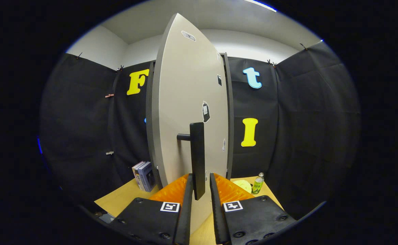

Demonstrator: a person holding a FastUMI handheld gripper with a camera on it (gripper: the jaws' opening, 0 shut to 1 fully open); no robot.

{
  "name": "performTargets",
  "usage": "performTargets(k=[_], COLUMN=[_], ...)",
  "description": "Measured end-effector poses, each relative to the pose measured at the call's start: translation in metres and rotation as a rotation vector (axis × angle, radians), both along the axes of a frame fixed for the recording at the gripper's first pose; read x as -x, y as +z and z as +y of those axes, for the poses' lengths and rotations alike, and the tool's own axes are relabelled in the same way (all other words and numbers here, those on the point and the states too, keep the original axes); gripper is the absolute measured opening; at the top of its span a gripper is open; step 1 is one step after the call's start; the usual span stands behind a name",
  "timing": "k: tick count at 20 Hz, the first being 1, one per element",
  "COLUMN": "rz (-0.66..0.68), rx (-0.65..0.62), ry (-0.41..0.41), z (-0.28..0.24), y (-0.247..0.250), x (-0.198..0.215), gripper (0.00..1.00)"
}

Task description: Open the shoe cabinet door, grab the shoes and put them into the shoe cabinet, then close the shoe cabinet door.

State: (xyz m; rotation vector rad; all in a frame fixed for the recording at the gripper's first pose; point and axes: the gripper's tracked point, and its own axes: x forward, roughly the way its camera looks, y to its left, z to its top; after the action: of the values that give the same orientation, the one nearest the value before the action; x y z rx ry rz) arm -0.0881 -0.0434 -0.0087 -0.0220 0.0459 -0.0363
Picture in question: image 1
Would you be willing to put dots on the black backdrop cloth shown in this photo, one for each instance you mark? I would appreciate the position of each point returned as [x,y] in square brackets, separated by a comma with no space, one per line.
[304,129]

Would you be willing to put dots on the beige shoe cabinet door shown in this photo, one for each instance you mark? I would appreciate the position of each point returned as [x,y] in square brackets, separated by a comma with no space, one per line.
[182,92]

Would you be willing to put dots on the blue book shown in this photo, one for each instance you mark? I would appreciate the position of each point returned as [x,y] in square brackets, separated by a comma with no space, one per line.
[147,177]

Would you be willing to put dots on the yellow soft item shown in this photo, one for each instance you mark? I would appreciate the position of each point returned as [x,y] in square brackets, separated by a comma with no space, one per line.
[242,186]

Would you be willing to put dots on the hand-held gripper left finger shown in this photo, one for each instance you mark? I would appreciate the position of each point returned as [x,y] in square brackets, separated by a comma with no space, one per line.
[185,211]

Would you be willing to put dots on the grey shoe cabinet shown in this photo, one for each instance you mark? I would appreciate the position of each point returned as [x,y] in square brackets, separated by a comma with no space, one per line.
[229,112]

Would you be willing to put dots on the white book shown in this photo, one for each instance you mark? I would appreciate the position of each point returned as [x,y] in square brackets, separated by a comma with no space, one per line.
[136,175]

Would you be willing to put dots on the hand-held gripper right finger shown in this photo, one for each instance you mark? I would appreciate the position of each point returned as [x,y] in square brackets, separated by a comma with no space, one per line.
[216,211]

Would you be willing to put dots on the green drink bottle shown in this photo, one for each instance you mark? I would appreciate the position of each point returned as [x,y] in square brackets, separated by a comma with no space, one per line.
[257,185]

